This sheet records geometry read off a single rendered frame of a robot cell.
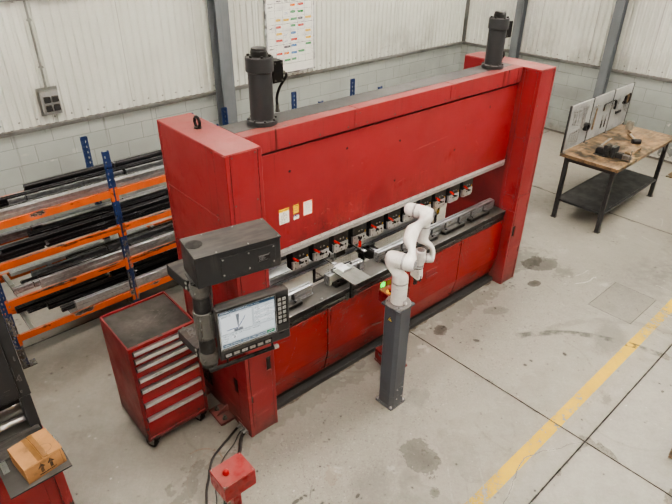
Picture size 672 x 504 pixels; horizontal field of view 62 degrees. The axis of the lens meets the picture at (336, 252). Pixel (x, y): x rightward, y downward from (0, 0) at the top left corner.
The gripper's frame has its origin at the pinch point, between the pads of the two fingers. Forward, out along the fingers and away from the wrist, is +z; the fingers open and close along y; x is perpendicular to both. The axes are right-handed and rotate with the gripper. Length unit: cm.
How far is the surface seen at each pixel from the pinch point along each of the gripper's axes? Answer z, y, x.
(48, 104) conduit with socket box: -21, -452, -177
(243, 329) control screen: -50, 30, -164
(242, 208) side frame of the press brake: -99, -18, -140
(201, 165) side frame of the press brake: -117, -47, -152
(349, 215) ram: -48, -47, -36
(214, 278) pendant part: -87, 23, -177
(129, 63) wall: -48, -481, -71
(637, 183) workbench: 75, -83, 494
